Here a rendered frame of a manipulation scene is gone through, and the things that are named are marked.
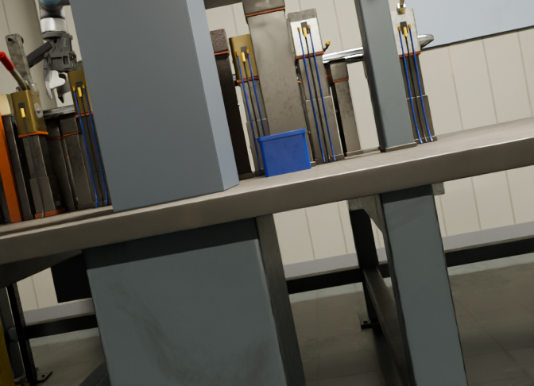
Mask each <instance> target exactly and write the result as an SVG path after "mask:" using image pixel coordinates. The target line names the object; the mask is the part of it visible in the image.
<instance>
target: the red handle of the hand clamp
mask: <svg viewBox="0 0 534 386"><path fill-rule="evenodd" d="M0 61H1V63H2V64H3V65H4V67H5V68H6V70H7V71H9V72H10V74H11V75H12V76H13V77H14V78H15V80H16V81H17V83H18V84H19V85H20V86H21V88H22V89H23V91H25V90H29V85H28V84H27V83H26V82H25V81H24V79H23V78H22V77H21V75H20V74H19V72H18V71H17V69H16V68H15V67H14V65H13V63H12V62H11V61H10V59H9V58H8V56H7V55H6V54H5V53H4V52H0Z"/></svg>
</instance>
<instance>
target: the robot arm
mask: <svg viewBox="0 0 534 386"><path fill-rule="evenodd" d="M38 4H39V11H40V19H41V33H42V34H43V40H44V41H47V42H45V43H44V44H42V46H40V47H39V48H37V49H35V50H34V51H33V52H31V53H30V54H28V55H27V56H26V59H27V61H28V65H29V69H30V68H32V67H33V66H34V65H36V64H38V63H39V62H41V61H42V60H44V64H43V74H44V84H45V89H46V93H47V96H48V97H49V99H50V100H52V89H55V88H56V91H57V94H58V99H59V100H60V101H61V102H62V103H64V94H65V93H67V92H69V91H71V89H70V86H69V82H68V80H67V76H66V75H65V74H63V72H65V73H66V74H67V72H69V71H76V69H75V64H76V63H77V58H76V54H75V53H74V52H75V51H73V50H72V40H73V36H72V35H70V34H69V33H67V28H66V21H65V12H64V7H65V6H70V2H69V0H38ZM72 51H73V52H72Z"/></svg>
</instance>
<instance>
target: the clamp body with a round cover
mask: <svg viewBox="0 0 534 386"><path fill-rule="evenodd" d="M228 39H229V42H228V44H229V45H230V51H231V56H232V64H233V65H234V71H235V78H236V80H237V84H238V86H239V87H240V88H241V93H242V100H243V104H244V108H245V112H246V120H247V122H246V128H247V133H248V137H249V141H250V149H251V153H252V157H253V164H254V168H255V171H254V175H255V176H262V175H265V169H264V165H263V161H262V157H261V149H260V145H259V143H258V142H257V138H259V137H266V136H269V128H268V124H267V120H266V115H265V108H264V103H263V99H262V95H261V88H260V85H258V82H259V78H258V74H257V67H256V63H255V59H254V54H253V46H252V42H251V38H250V34H249V33H248V34H244V35H240V36H236V37H230V38H228Z"/></svg>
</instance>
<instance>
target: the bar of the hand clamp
mask: <svg viewBox="0 0 534 386"><path fill-rule="evenodd" d="M5 39H6V44H7V48H8V50H9V54H10V59H11V61H12V63H13V65H14V67H15V68H16V69H17V71H18V72H19V74H20V75H21V77H22V78H23V79H24V81H27V82H28V85H29V89H30V90H32V84H33V79H32V76H31V73H30V70H29V65H28V61H27V59H26V55H25V50H24V47H23V43H24V39H23V37H21V36H20V34H18V33H15V34H10V35H6V36H5Z"/></svg>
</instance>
